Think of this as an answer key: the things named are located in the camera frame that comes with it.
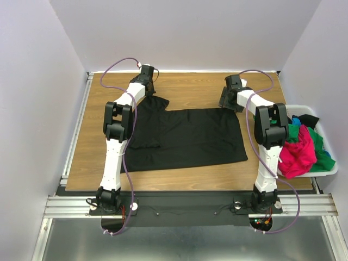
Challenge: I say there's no green t shirt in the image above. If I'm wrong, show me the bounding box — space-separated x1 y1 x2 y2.
285 123 335 172

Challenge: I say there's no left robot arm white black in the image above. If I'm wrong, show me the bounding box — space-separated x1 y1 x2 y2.
94 64 156 214

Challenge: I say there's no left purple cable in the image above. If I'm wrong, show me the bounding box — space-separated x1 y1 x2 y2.
100 57 141 237

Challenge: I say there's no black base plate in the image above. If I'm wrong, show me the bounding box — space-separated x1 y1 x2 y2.
89 190 283 227

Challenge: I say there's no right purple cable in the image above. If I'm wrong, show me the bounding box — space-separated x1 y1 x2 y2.
239 70 301 235

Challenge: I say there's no aluminium frame rail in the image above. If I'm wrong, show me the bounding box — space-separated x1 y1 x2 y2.
32 72 94 260

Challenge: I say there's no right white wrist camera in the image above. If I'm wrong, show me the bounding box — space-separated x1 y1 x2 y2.
241 79 247 88

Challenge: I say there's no blue t shirt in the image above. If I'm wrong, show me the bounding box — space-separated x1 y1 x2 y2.
291 117 302 127

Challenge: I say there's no white laundry basket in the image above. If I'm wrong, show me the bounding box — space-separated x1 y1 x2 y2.
286 104 338 178

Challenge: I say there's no black t shirt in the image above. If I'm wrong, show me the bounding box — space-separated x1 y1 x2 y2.
121 96 248 172
288 114 319 129

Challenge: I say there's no pink t shirt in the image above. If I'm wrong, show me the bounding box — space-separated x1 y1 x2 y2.
278 124 317 179

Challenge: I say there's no purple cable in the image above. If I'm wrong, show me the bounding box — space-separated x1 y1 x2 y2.
239 70 301 235
100 57 141 237

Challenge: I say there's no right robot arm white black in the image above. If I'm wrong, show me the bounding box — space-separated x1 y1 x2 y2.
219 74 289 212

